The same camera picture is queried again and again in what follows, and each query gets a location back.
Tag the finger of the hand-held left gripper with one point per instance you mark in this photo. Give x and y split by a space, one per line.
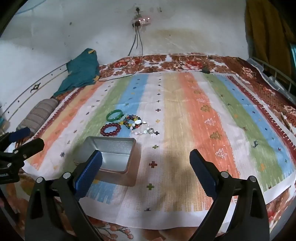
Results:
31 145
21 134

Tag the silver metal tin box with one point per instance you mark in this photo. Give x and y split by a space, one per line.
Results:
115 146

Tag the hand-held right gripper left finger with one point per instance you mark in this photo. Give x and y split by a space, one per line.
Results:
89 171

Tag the pink power strip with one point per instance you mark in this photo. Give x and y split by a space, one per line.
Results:
144 21

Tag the yellow hanging cloth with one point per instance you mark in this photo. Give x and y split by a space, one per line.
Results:
266 30

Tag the metal bed rail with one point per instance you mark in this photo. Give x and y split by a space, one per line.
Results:
277 72

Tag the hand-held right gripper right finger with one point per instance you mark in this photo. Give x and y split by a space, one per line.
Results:
203 173

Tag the small black object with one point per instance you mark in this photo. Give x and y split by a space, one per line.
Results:
205 69

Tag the grey striped pillow roll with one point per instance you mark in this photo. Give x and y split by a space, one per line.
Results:
37 115

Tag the striped colourful mat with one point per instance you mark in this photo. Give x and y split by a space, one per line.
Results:
185 115

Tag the teal cloth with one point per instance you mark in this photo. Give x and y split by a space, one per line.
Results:
78 71

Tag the green jade bangle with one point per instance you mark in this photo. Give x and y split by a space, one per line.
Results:
108 117

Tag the wall socket plug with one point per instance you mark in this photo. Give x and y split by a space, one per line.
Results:
138 9

